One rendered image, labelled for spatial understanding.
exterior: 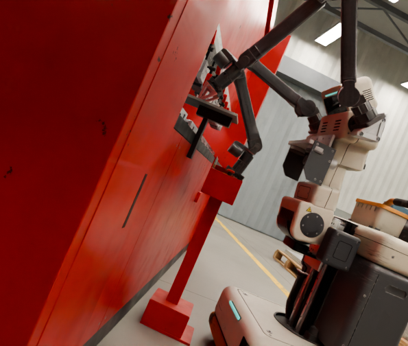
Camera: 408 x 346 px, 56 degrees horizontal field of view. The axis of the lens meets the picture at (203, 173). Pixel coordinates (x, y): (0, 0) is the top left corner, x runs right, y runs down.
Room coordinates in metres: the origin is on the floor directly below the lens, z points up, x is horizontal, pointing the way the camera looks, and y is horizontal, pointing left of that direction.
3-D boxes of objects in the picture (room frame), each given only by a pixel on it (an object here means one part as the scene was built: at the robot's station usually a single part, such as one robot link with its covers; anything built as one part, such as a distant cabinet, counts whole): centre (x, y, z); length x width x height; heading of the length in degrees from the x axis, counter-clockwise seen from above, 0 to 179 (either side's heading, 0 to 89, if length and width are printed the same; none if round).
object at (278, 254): (5.33, -1.95, 0.07); 1.20 x 0.82 x 0.14; 6
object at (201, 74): (1.75, 0.22, 1.21); 0.15 x 0.09 x 0.17; 174
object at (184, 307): (1.84, -0.14, 0.06); 0.25 x 0.20 x 0.12; 85
